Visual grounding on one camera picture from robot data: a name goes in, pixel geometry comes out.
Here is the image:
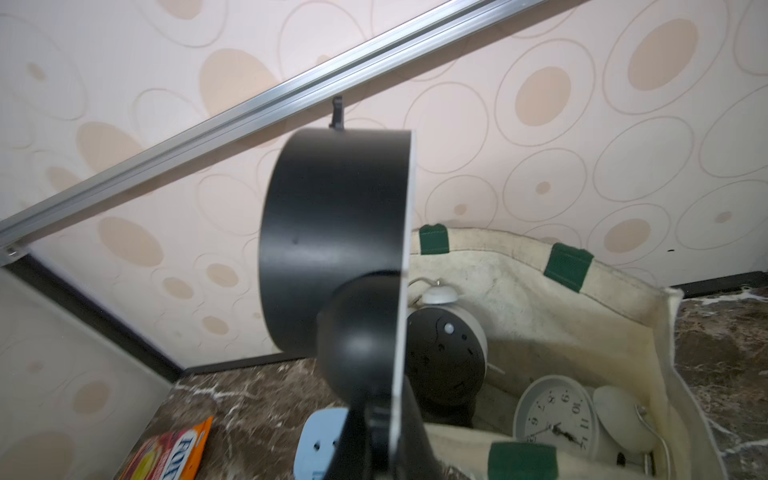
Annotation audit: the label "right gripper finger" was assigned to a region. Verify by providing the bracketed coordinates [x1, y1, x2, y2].
[392, 377, 444, 480]

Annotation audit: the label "black-backed white twin-bell clock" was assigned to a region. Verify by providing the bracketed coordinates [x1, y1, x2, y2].
[405, 277, 489, 422]

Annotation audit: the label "white twin-bell alarm clock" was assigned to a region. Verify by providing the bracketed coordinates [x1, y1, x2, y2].
[513, 375, 672, 479]

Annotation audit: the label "small black round clock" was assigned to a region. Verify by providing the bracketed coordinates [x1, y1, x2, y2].
[258, 97, 412, 479]

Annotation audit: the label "light blue square clock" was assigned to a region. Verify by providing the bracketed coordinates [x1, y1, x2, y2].
[293, 408, 348, 480]

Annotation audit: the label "orange Fox's candy bag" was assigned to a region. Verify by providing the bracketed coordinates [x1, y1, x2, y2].
[119, 416, 214, 480]

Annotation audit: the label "canvas tote bag green handles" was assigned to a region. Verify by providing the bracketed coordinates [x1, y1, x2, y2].
[410, 225, 726, 479]

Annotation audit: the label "black vertical frame post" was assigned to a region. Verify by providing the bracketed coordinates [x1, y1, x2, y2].
[4, 255, 184, 382]

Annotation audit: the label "aluminium left side rail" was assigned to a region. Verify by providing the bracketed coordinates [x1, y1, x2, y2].
[1, 1, 536, 265]

